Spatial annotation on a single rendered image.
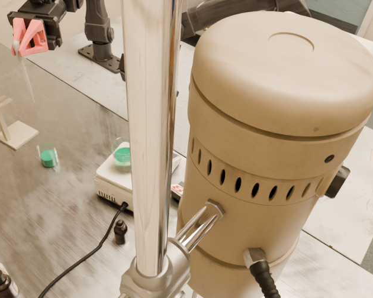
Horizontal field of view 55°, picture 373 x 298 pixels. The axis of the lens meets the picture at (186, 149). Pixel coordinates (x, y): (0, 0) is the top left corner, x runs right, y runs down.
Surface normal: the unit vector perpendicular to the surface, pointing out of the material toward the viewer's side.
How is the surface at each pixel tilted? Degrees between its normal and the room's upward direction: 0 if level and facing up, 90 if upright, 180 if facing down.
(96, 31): 87
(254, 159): 90
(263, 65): 3
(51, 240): 0
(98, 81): 0
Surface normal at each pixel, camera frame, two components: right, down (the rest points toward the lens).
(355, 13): -0.62, 0.53
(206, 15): 0.11, 0.63
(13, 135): 0.07, -0.70
